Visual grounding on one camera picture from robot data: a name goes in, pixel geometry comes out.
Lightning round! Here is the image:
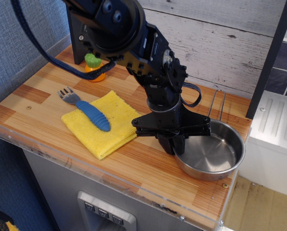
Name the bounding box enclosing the black braided cable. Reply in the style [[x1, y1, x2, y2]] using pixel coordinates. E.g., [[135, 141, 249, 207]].
[[10, 0, 116, 81]]

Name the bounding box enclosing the clear acrylic edge guard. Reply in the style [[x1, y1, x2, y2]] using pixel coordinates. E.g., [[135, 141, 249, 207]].
[[0, 120, 238, 231]]

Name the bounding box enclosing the dark right post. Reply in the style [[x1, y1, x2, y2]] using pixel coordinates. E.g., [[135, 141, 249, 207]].
[[246, 0, 287, 119]]

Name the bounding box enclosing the silver dispenser panel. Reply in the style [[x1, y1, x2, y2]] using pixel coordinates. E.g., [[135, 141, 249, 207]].
[[77, 191, 137, 231]]

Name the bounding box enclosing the orange toy carrot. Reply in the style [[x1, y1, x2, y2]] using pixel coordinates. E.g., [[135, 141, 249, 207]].
[[85, 53, 106, 82]]

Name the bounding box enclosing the yellow folded cloth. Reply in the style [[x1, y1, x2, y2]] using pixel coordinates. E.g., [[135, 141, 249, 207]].
[[61, 91, 140, 160]]

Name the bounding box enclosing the blue handled metal fork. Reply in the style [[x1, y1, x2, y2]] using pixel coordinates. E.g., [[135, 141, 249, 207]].
[[57, 87, 111, 132]]

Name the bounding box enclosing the stainless steel pot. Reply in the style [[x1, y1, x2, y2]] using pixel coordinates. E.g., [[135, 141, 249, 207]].
[[173, 89, 246, 182]]

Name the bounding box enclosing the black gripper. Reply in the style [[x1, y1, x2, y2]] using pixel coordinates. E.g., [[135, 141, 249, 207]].
[[132, 99, 211, 155]]

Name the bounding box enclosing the yellow black object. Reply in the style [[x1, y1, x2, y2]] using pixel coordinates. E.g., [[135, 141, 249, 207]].
[[0, 218, 19, 231]]

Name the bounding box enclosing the dark left post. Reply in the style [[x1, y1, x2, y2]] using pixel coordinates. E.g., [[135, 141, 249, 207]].
[[66, 0, 88, 64]]

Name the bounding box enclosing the white ridged appliance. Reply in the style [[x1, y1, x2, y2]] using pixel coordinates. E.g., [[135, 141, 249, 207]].
[[239, 91, 287, 195]]

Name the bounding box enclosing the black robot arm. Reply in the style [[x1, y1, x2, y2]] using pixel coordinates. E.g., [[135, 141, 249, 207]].
[[66, 0, 211, 154]]

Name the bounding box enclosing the dark post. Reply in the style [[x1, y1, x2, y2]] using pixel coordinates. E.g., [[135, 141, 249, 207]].
[[246, 0, 287, 119], [66, 0, 88, 64]]

